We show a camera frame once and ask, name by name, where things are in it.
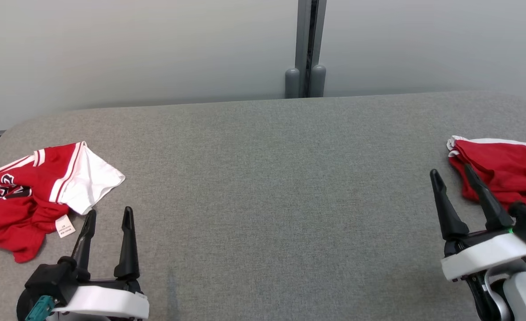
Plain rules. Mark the red shorts white stripe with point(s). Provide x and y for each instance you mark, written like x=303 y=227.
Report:
x=512 y=169

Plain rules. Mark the red basketball jersey white sleeves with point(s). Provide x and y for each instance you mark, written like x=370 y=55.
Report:
x=17 y=214

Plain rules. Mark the grey metal wall post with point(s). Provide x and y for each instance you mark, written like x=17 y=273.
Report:
x=302 y=40

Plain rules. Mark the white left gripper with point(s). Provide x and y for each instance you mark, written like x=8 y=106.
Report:
x=106 y=301

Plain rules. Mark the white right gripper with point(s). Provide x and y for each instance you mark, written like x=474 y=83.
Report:
x=481 y=254

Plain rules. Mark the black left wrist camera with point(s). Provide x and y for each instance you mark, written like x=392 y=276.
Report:
x=48 y=281

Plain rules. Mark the grey cylindrical post bumper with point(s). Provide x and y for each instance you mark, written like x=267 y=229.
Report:
x=317 y=82
x=291 y=84

